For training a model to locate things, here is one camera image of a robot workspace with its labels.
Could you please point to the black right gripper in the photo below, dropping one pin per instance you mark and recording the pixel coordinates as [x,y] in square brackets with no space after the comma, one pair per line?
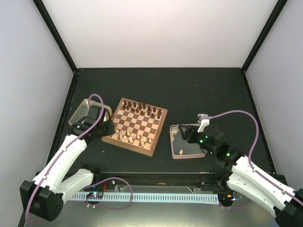
[192,131]

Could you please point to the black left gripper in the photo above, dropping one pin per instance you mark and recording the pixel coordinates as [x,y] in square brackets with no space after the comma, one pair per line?
[111,130]

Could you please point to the light bishop tray corner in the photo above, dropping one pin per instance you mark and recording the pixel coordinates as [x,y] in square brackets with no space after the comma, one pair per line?
[174,132]

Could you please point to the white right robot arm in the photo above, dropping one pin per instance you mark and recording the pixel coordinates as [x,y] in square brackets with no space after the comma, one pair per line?
[243,176]

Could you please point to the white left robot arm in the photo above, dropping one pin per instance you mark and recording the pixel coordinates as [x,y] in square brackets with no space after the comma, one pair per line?
[46,194]

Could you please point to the left controller board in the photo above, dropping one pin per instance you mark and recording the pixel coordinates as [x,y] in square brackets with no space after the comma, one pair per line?
[95,195]

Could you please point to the controller board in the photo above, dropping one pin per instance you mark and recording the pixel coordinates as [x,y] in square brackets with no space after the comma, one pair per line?
[95,195]
[229,197]

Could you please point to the right controller board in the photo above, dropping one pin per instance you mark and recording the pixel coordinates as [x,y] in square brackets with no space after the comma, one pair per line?
[229,197]

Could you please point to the pink plastic tray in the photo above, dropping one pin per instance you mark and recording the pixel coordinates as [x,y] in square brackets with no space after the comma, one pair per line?
[189,150]

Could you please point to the yellow metal tin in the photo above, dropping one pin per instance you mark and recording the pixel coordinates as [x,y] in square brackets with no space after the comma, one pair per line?
[83,110]

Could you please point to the wooden chessboard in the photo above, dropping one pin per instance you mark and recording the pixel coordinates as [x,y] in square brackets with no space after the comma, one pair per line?
[145,126]

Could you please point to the black front rail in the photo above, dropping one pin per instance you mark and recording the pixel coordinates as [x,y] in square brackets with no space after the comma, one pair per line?
[144,179]

